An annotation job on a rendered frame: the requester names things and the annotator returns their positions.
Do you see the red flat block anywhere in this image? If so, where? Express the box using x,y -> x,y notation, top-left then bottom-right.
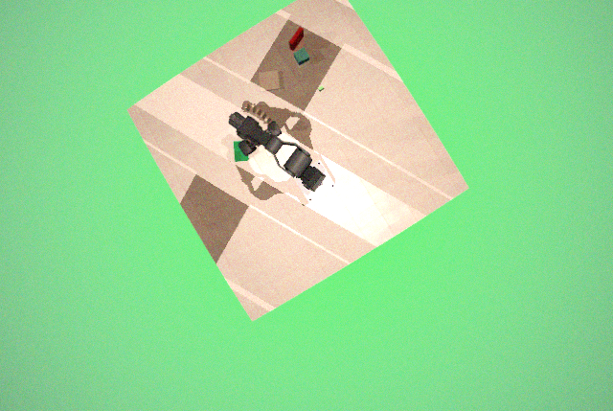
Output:
288,27 -> 304,51

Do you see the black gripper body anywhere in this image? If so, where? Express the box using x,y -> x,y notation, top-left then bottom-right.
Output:
238,121 -> 282,156

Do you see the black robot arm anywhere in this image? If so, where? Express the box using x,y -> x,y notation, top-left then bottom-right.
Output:
228,112 -> 326,192

